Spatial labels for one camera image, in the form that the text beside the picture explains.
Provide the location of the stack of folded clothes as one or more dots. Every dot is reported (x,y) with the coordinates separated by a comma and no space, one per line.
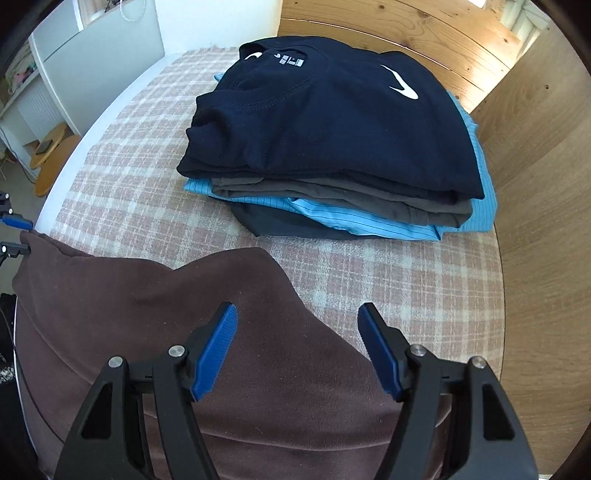
(482,184)

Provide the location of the grey folded garment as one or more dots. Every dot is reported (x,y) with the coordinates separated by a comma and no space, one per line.
(346,196)

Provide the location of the white cabinet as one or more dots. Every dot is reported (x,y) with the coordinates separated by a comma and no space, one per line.
(101,69)

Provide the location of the pink plaid blanket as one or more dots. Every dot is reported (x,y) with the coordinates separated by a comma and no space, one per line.
(138,194)

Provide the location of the brown fleece sweatshirt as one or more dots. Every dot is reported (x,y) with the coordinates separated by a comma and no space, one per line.
(138,314)

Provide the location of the pine plank panel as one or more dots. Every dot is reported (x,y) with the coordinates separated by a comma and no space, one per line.
(415,41)

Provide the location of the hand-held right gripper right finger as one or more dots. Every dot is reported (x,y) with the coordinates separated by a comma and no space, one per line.
(381,355)

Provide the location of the light oak board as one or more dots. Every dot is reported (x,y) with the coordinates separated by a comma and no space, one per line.
(545,230)

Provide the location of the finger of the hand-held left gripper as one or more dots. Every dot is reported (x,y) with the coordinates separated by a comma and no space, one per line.
(14,250)
(16,222)

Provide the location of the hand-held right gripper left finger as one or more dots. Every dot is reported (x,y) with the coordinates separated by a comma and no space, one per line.
(214,355)

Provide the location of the round wooden stool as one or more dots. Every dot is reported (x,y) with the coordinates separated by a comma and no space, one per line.
(48,152)

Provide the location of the navy folded t-shirt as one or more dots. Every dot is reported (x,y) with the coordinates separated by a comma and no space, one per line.
(332,120)

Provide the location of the dark folded garment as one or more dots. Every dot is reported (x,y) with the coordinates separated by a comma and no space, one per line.
(277,224)

